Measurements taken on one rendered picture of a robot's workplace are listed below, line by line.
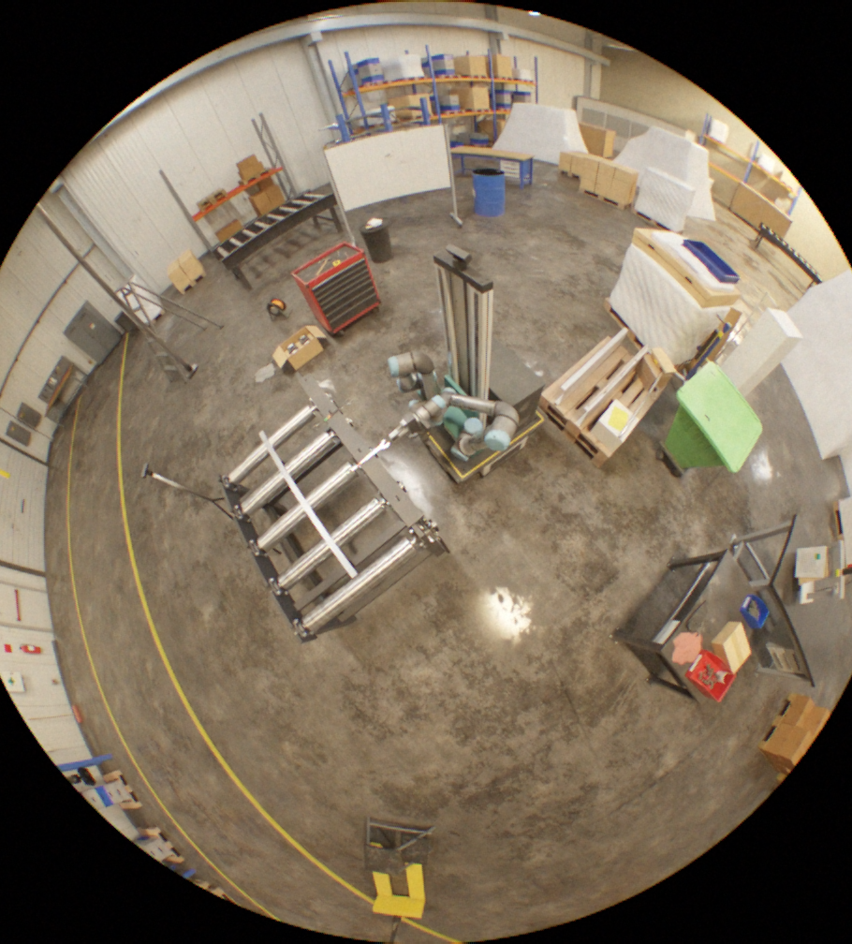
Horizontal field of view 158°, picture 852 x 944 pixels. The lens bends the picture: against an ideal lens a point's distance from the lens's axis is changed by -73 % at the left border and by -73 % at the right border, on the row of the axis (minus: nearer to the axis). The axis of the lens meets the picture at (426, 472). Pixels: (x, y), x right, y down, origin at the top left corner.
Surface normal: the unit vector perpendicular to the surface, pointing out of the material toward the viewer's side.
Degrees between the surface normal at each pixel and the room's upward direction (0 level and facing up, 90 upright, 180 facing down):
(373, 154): 90
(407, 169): 90
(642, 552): 0
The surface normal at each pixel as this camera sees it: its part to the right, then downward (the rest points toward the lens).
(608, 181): -0.71, 0.69
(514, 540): -0.13, -0.34
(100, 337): 0.61, 0.71
